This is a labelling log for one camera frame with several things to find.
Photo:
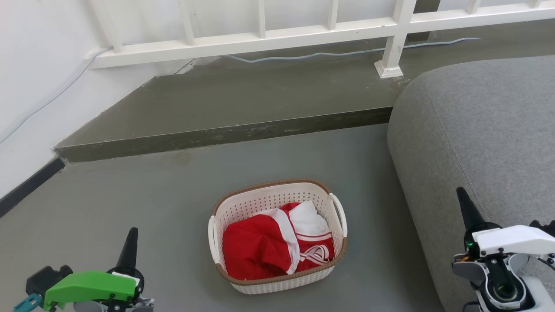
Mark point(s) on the grey fabric sofa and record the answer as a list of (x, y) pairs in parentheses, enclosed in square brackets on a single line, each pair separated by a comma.
[(477, 130)]

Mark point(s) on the left black wrist camera box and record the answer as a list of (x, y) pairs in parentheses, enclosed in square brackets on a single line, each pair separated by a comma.
[(45, 279)]

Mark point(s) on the black baseboard strip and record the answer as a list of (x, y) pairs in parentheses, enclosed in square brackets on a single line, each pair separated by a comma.
[(30, 186)]

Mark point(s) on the white railing fence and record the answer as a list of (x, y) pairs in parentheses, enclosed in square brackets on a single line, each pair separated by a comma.
[(260, 40)]

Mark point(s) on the red and white garment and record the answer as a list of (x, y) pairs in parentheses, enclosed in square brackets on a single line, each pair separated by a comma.
[(253, 249)]

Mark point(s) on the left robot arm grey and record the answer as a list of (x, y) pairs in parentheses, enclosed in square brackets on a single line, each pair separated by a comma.
[(130, 305)]

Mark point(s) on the white perforated plastic laundry basket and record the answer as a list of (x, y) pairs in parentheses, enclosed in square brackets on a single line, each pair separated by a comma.
[(260, 201)]

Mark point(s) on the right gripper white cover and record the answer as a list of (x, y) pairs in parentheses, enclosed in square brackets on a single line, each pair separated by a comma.
[(511, 240)]

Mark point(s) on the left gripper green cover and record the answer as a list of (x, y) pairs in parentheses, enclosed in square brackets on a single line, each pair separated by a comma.
[(91, 286)]

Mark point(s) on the right black wrist camera box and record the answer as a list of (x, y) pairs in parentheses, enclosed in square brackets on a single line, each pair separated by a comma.
[(544, 227)]

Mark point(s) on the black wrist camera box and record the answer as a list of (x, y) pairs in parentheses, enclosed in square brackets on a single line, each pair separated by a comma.
[(45, 279), (544, 227)]

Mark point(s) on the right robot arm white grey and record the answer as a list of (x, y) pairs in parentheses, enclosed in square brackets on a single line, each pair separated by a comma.
[(503, 290)]

